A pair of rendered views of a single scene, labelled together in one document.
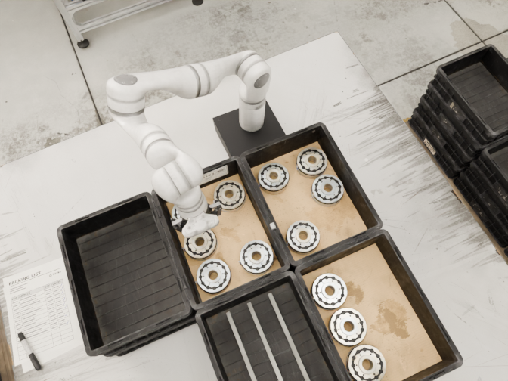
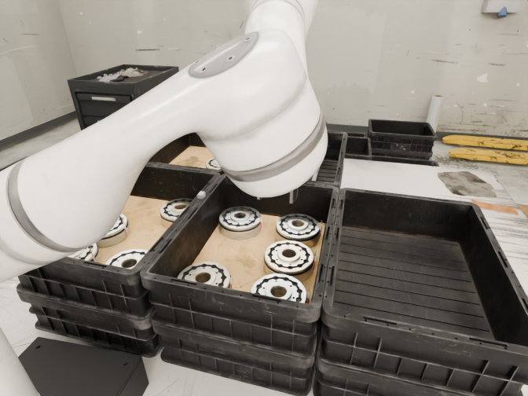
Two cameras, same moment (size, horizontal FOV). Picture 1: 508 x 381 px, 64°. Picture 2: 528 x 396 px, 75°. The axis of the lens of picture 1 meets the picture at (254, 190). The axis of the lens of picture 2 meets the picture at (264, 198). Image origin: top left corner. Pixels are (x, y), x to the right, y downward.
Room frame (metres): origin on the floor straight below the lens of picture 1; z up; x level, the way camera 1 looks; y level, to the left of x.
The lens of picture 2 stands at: (0.86, 0.44, 1.32)
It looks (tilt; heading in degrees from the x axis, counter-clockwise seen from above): 30 degrees down; 212
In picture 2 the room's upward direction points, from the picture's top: straight up
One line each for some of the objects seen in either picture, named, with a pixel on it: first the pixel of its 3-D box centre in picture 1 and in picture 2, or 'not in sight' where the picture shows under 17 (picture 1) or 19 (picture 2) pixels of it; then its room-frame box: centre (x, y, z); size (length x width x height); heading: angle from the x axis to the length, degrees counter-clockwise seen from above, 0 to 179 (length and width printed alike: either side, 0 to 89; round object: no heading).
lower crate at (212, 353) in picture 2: not in sight; (258, 284); (0.38, 0.12, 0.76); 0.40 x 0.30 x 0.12; 18
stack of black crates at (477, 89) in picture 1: (469, 116); not in sight; (0.99, -1.07, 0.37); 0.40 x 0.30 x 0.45; 19
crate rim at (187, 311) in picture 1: (122, 268); (414, 251); (0.29, 0.40, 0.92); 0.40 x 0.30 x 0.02; 18
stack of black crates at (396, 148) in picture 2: not in sight; (394, 159); (-1.47, 0.02, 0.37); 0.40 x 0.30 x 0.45; 109
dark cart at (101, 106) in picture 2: not in sight; (140, 137); (-0.68, -1.61, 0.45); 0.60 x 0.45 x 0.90; 19
